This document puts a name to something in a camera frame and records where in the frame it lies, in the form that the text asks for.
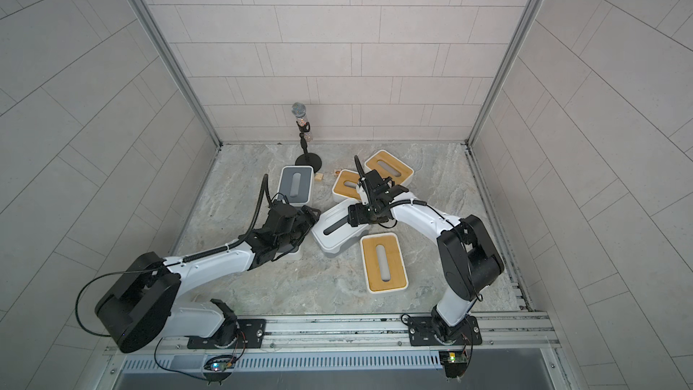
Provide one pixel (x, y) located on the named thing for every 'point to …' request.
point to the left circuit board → (218, 368)
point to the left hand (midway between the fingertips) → (323, 216)
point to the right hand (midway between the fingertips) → (358, 218)
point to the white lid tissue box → (335, 232)
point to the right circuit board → (454, 362)
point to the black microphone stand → (305, 159)
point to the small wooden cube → (318, 177)
